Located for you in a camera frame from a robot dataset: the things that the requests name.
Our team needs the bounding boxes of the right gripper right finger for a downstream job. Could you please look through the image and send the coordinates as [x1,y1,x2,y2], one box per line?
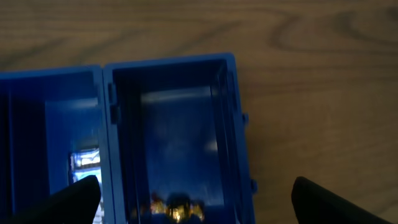
[290,176,393,224]

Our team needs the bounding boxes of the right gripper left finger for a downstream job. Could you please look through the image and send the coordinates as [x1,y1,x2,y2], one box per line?
[0,175,102,224]

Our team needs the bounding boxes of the gold candy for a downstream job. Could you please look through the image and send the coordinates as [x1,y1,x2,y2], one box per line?
[132,192,206,224]

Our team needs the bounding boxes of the blue tray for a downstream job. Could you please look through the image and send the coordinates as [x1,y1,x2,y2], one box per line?
[0,52,258,224]

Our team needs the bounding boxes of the blue candy pack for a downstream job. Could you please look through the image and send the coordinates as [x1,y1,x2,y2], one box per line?
[68,147,105,224]

